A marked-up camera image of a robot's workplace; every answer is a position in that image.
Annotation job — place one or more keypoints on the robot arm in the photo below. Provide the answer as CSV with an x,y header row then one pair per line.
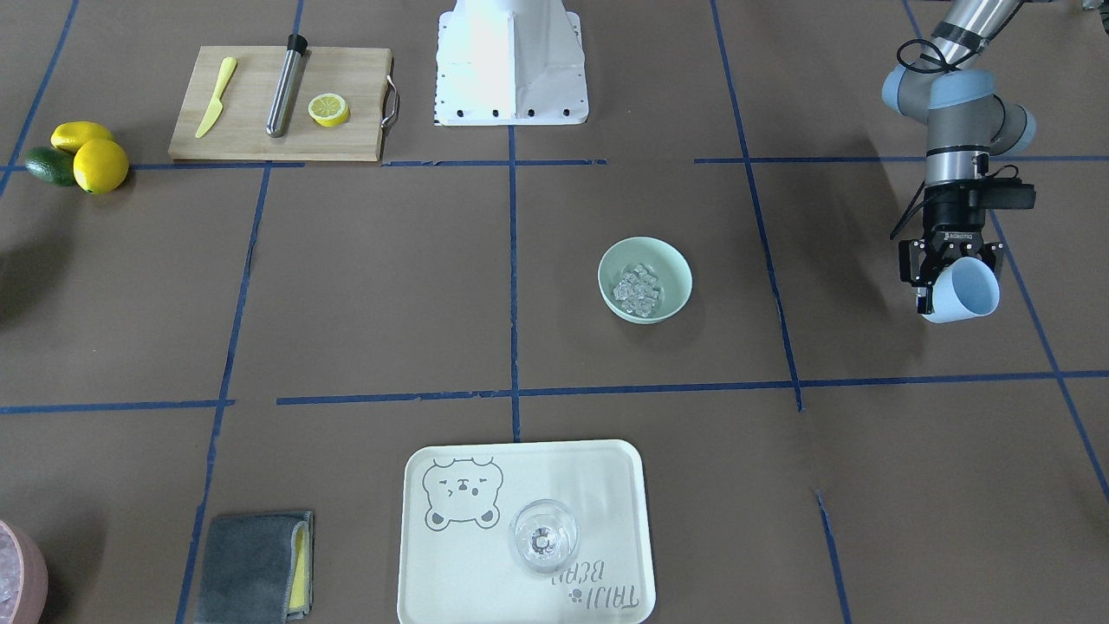
x,y
967,122

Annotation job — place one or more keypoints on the ice cubes in green bowl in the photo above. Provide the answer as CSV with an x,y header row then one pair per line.
x,y
637,291

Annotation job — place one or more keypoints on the yellow lemon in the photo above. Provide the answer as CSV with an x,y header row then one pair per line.
x,y
100,166
69,137

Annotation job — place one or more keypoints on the grey folded cloth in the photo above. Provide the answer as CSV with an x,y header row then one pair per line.
x,y
258,568

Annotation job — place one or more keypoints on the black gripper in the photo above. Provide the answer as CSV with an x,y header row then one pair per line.
x,y
950,217

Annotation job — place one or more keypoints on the light blue plastic cup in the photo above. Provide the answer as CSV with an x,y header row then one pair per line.
x,y
966,289

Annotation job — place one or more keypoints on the yellow plastic knife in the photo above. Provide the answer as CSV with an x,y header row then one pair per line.
x,y
215,107

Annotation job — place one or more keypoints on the clear wine glass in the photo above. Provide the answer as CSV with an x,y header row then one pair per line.
x,y
545,536

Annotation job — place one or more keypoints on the cream bear serving tray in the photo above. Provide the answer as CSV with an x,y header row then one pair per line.
x,y
456,563

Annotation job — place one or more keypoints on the pink bowl with ice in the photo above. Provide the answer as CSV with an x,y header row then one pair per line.
x,y
25,577

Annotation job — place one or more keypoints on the lemon half slice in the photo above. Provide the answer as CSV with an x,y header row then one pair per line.
x,y
329,110

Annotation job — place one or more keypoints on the steel muddler rod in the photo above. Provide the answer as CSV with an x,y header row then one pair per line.
x,y
285,92

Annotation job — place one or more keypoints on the green bowl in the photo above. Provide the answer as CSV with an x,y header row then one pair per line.
x,y
667,263

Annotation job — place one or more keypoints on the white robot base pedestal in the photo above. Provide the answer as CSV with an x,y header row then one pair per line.
x,y
510,63

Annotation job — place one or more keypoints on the green lime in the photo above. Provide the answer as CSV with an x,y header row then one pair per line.
x,y
51,165

